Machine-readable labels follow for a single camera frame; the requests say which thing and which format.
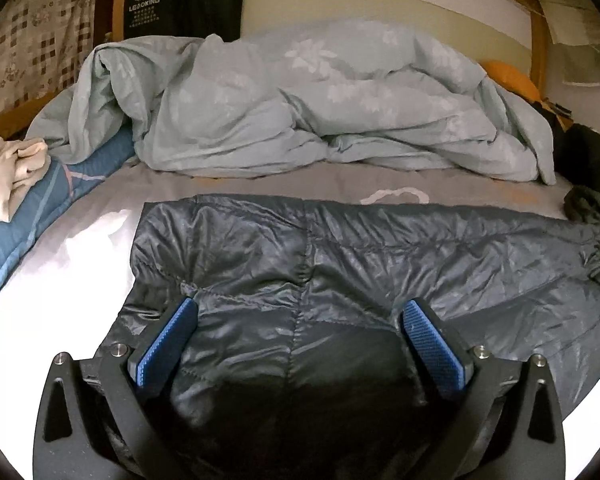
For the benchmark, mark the grey crumpled garment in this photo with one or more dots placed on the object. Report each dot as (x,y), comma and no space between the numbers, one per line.
(592,215)

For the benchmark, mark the dark green jacket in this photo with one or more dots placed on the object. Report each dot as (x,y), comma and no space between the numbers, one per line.
(590,155)

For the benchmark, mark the brown checked patterned curtain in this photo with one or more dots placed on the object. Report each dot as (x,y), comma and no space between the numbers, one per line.
(35,35)

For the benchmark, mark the blue pillow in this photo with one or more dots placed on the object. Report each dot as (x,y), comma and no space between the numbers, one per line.
(40,210)

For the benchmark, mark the light blue floral duvet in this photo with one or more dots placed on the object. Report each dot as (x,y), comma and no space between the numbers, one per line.
(305,100)

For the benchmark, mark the dark quilted down jacket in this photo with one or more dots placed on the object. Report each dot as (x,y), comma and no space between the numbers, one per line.
(330,270)

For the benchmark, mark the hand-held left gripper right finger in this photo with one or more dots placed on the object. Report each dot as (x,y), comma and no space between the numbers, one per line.
(435,350)

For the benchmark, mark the pale hanging cloth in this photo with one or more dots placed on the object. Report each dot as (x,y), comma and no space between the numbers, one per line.
(565,25)

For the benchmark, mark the orange pillow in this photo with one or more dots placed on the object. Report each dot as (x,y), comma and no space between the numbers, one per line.
(512,77)

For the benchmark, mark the cream garment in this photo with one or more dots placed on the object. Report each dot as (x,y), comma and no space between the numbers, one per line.
(5,170)

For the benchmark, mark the black garment bag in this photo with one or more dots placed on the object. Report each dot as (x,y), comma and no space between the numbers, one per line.
(180,0)

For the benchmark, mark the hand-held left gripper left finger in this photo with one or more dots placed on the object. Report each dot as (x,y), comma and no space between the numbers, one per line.
(162,345)

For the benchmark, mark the wooden bed frame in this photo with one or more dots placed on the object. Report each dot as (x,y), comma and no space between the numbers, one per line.
(539,45)

